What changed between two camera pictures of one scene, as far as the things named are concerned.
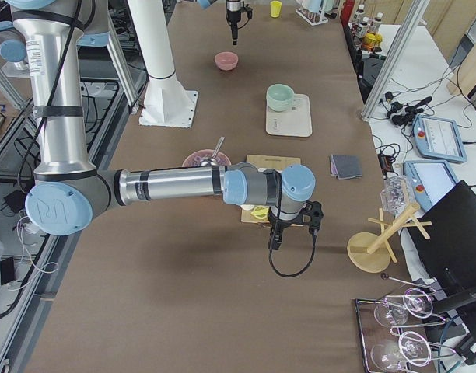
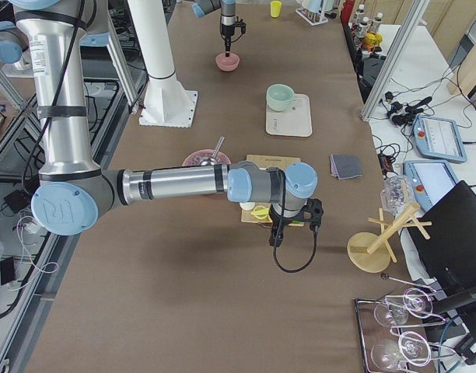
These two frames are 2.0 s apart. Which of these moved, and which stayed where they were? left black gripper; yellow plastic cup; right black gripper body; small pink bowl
Moved: left black gripper
Stayed: right black gripper body; yellow plastic cup; small pink bowl
